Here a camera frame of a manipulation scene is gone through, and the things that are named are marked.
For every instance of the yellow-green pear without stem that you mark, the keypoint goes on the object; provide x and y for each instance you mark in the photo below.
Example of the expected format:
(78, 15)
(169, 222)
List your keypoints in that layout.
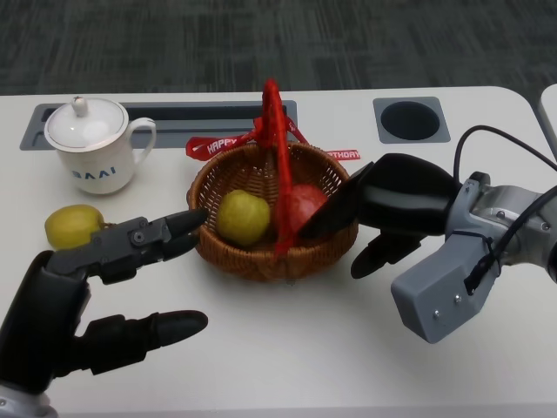
(243, 217)

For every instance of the grey round-hole table grommet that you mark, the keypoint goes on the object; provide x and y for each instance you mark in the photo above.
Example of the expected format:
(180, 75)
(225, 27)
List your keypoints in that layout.
(411, 119)

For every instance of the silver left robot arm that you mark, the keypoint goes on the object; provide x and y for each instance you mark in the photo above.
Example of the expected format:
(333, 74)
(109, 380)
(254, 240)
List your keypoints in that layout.
(22, 402)

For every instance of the yellow-green pear with stem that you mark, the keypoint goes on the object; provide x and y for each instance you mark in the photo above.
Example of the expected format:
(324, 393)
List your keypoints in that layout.
(69, 226)

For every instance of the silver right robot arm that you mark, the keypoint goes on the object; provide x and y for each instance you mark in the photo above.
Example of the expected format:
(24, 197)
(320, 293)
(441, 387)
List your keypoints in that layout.
(509, 217)

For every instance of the red birthday ribbon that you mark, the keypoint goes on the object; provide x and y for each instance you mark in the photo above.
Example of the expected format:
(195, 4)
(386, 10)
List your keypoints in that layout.
(213, 146)

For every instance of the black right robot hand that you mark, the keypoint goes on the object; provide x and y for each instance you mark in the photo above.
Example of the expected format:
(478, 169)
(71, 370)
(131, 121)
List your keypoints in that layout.
(404, 196)

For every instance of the red apple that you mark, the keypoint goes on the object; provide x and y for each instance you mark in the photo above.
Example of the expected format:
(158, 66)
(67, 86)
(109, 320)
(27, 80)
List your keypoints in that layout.
(304, 204)

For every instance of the white lidded ceramic mug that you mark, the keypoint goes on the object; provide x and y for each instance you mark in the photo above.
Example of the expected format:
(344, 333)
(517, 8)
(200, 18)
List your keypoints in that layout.
(95, 157)

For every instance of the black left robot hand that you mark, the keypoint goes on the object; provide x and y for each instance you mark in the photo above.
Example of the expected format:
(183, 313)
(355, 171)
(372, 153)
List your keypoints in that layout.
(43, 313)

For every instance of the grey right wrist camera housing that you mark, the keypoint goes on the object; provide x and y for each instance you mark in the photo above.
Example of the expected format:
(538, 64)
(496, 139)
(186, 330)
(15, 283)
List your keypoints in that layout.
(439, 291)

